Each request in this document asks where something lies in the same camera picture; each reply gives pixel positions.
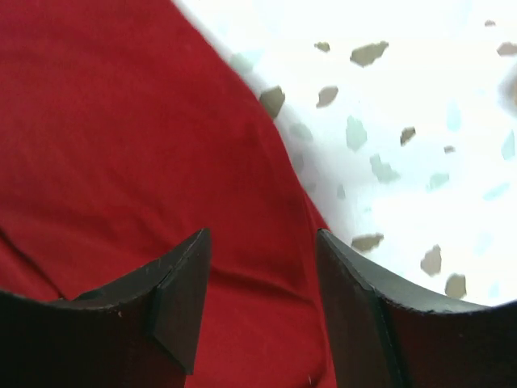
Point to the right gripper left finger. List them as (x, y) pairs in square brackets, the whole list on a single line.
[(141, 330)]

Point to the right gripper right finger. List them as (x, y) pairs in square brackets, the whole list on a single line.
[(386, 331)]

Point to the dark red t-shirt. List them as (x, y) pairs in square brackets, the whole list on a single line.
[(122, 133)]

